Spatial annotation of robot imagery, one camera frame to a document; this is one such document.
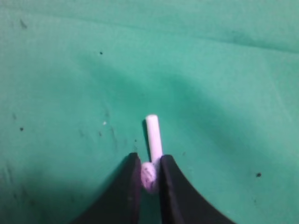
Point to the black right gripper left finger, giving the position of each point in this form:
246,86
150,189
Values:
120,202

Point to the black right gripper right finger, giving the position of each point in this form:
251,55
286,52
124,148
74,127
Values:
180,203

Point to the white earbud with dark mesh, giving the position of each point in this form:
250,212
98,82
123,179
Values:
150,169

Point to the green table cloth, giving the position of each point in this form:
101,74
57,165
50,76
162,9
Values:
78,78

